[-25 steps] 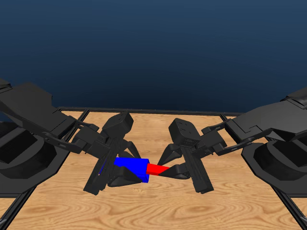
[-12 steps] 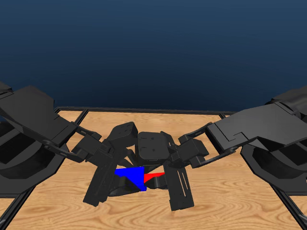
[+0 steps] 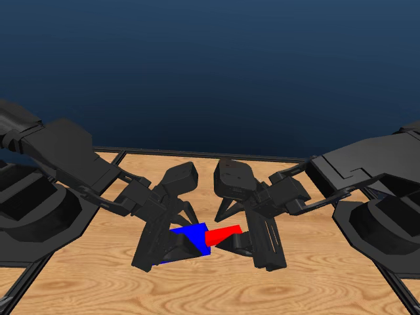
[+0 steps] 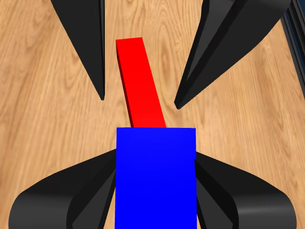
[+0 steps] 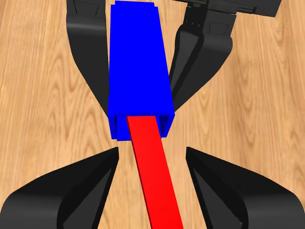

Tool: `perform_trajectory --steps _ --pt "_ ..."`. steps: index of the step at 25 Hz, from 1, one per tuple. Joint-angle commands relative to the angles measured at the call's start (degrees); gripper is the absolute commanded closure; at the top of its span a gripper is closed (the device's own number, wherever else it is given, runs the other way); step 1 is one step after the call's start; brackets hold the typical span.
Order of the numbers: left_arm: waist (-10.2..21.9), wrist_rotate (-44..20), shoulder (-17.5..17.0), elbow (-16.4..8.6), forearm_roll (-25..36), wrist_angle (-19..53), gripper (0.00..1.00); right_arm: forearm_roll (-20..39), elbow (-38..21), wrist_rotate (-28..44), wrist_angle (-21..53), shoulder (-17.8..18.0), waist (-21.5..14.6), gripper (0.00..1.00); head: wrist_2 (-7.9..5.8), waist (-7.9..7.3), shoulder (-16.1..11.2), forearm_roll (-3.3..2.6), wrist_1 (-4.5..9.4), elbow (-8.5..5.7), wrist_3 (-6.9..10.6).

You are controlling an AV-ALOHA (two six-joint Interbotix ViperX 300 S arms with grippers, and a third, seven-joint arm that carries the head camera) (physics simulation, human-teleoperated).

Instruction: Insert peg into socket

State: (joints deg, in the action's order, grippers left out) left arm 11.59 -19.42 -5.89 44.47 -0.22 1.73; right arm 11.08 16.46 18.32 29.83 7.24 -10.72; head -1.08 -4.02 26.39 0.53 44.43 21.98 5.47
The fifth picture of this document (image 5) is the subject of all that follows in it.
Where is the thin red peg bar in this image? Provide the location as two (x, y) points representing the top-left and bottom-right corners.
(126, 115), (184, 229)

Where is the blue hollow socket block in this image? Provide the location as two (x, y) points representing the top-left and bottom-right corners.
(108, 0), (175, 142)

